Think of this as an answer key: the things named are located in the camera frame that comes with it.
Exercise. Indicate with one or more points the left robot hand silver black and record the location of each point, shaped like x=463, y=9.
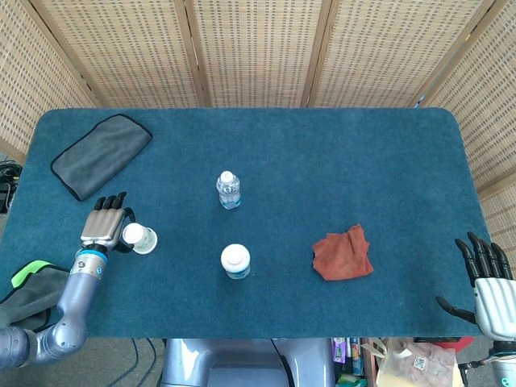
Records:
x=101, y=225

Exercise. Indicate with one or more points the colourful packaged boxes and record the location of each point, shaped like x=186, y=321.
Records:
x=348, y=360

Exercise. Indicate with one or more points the clear water bottle white cap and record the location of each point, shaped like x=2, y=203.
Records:
x=229, y=191

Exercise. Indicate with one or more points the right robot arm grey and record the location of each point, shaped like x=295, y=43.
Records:
x=502, y=363

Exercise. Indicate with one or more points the orange rust cloth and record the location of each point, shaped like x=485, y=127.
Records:
x=342, y=256

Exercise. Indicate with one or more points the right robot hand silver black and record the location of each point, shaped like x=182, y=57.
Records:
x=493, y=302

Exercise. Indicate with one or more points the white milk drink bottle blue label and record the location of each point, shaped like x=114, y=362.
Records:
x=235, y=260

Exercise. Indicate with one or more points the white paper cup green flowers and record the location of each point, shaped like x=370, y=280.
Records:
x=152, y=248
x=137, y=234

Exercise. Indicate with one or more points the grey garment green stripe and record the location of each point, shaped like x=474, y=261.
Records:
x=32, y=290

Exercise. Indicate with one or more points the woven rattan folding screen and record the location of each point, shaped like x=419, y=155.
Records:
x=258, y=52

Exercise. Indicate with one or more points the grey microfibre cloth black trim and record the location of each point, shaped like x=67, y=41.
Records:
x=101, y=155

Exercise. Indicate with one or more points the blue carpet table cover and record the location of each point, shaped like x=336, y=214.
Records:
x=306, y=161

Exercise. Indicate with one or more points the beige paper bag QR label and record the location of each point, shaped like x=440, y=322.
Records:
x=419, y=363

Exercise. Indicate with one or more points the grey robot torso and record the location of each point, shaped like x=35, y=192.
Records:
x=242, y=363

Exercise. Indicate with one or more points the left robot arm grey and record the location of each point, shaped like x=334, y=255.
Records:
x=76, y=294

